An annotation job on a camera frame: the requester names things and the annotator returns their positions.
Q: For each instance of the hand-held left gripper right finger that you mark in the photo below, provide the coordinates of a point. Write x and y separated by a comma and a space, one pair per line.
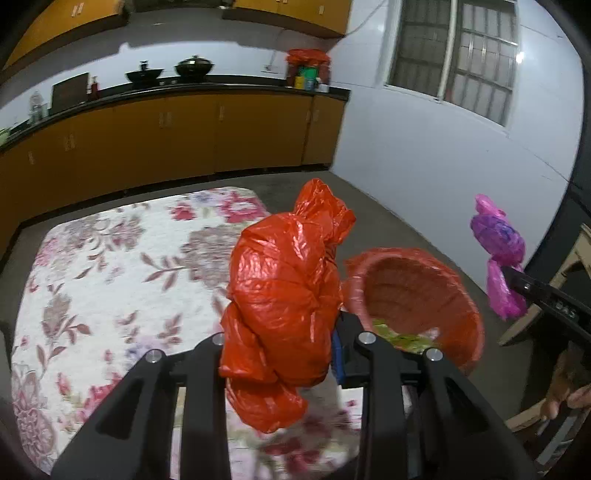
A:
337, 355

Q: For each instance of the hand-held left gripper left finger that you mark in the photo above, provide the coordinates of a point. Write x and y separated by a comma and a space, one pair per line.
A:
205, 369

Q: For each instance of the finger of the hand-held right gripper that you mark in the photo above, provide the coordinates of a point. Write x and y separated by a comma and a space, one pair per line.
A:
524, 282

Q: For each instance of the magenta plastic bag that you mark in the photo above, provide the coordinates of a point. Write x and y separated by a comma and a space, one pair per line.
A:
498, 235

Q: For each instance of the red plastic bag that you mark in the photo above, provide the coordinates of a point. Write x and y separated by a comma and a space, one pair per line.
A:
281, 300

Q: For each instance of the red lined plastic basket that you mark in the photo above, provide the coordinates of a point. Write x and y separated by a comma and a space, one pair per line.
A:
415, 295

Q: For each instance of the person's right hand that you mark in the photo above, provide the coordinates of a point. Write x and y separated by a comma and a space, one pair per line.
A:
575, 397

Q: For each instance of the wooden stool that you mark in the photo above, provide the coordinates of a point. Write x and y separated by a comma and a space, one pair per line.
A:
521, 328

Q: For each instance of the green vegetable scraps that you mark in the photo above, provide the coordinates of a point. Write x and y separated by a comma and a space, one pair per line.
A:
401, 340

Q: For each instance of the floral printed cloth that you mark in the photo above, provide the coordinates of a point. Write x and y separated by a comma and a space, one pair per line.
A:
115, 277

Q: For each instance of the barred window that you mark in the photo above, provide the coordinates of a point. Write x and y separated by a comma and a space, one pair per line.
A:
480, 60

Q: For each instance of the orange lower kitchen cabinets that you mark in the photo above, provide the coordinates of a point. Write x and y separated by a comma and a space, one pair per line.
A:
184, 134

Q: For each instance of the pale plastic tub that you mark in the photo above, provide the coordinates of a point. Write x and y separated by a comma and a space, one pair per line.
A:
310, 83

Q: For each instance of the yellow container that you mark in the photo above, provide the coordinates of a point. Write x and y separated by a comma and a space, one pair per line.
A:
299, 82

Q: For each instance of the black kitchen countertop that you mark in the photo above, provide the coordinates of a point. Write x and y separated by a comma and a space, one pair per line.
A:
207, 86

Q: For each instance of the green container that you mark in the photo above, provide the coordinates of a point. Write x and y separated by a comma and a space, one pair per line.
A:
308, 72

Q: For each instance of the red bag on shelf rack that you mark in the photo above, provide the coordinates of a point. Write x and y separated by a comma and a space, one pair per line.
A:
308, 56

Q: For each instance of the black wok with lid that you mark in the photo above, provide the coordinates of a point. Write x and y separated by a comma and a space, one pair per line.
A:
195, 68

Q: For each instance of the black open wok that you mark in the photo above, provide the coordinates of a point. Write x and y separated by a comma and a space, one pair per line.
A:
144, 74

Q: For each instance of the red bottle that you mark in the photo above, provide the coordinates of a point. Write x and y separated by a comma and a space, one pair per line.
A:
93, 88

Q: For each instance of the green basin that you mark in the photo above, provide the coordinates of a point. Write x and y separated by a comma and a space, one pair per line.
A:
4, 133

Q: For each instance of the brown cutting board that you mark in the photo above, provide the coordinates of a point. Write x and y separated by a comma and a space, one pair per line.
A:
69, 90

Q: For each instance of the glass jar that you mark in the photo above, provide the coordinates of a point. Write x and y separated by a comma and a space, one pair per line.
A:
36, 106

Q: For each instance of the white wall pipe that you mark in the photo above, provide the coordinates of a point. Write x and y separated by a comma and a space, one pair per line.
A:
450, 46

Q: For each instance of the short orange wall cabinet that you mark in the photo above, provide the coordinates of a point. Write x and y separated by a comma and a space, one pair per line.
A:
300, 14

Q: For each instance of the long orange wall cabinets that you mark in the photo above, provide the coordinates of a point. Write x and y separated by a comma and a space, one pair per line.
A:
60, 23

